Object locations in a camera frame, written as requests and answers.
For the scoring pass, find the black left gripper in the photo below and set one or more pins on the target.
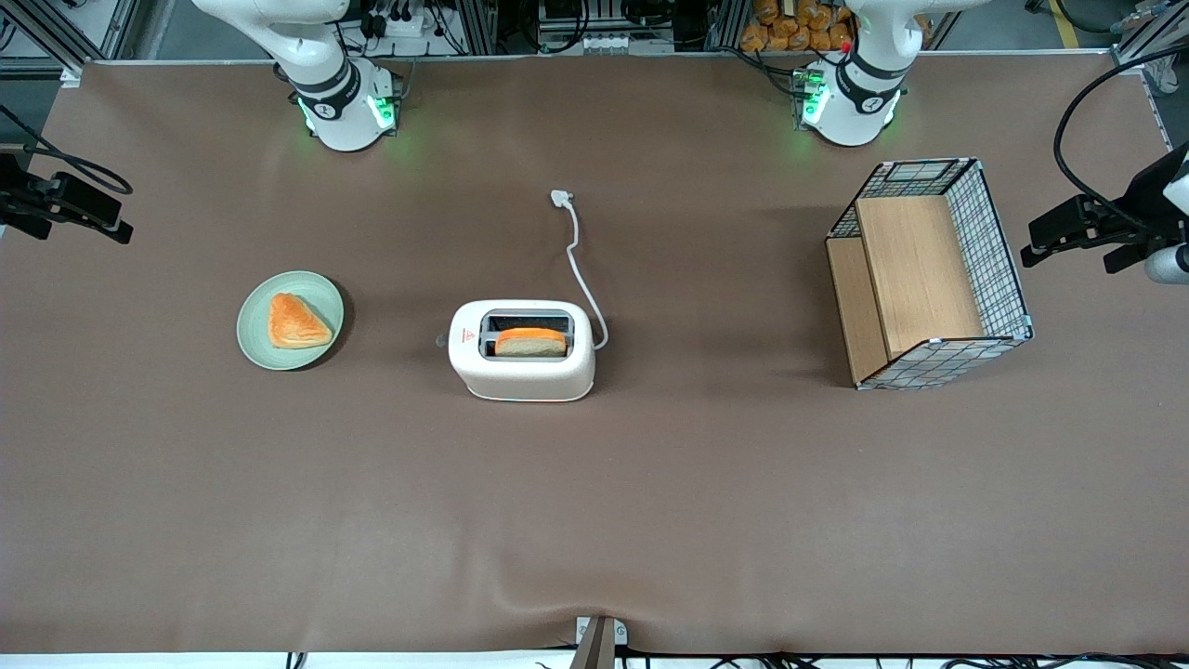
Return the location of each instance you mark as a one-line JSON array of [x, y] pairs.
[[1139, 202]]

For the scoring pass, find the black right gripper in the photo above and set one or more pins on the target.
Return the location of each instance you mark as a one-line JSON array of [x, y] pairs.
[[13, 197]]

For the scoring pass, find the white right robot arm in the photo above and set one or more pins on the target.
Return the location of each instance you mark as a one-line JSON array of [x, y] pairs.
[[339, 102]]

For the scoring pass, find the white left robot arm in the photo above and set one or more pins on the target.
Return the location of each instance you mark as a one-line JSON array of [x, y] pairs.
[[855, 102]]

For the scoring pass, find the white two-slot toaster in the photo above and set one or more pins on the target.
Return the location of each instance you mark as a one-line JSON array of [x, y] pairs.
[[520, 381]]

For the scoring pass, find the wooden shelf board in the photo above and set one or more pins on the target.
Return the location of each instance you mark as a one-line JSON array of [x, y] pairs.
[[915, 269]]

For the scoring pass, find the pale green round plate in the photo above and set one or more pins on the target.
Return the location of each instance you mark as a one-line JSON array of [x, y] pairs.
[[255, 348]]

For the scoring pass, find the triangular golden bread piece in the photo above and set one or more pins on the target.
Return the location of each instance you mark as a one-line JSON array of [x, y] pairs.
[[297, 323]]

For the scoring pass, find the pile of orange bread rolls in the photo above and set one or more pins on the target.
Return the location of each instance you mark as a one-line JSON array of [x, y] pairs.
[[790, 26]]

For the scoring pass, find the white power strip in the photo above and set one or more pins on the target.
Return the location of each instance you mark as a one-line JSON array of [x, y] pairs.
[[401, 20]]

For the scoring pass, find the toast slice with orange crust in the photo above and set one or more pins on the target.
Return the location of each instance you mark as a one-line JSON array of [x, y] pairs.
[[529, 344]]

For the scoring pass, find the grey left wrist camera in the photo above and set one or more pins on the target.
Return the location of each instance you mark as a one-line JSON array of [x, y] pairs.
[[1169, 265]]

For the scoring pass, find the aluminium frame profile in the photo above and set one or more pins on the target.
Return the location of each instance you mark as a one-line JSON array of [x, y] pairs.
[[726, 23], [56, 37], [478, 23], [1147, 37]]

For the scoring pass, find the metal table edge bracket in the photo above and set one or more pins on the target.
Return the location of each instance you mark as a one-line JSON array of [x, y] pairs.
[[599, 641]]

